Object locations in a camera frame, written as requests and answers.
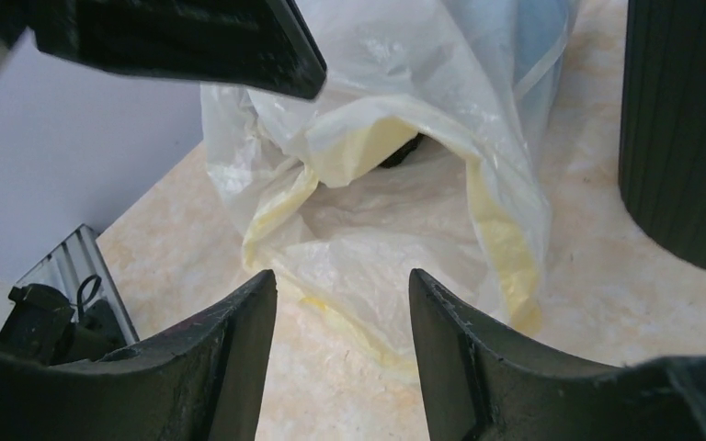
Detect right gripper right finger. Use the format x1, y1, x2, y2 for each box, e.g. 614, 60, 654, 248
409, 269, 706, 440

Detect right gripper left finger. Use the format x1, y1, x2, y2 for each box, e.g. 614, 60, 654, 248
0, 270, 278, 440

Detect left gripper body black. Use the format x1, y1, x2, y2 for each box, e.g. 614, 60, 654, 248
0, 0, 327, 100

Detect clear yellow-rimmed trash bag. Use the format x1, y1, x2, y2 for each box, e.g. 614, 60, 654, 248
200, 1, 579, 366

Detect black plastic trash bin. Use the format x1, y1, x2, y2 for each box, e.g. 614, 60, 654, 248
619, 0, 706, 269

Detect aluminium frame rail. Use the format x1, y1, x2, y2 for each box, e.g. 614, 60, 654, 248
17, 224, 140, 345

